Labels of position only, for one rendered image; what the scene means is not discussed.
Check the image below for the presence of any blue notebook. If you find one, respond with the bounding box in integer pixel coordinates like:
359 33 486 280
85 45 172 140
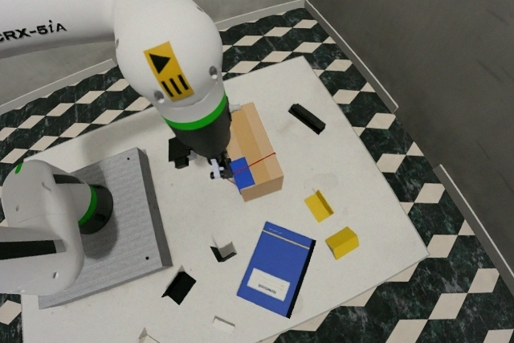
236 222 316 319

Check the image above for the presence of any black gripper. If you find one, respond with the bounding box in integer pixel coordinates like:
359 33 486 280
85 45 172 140
190 129 234 179

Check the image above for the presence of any tan cardboard carton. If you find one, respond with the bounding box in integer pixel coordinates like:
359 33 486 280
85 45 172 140
226 102 284 202

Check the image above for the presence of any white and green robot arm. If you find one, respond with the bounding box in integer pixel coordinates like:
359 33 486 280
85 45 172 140
0 0 241 296

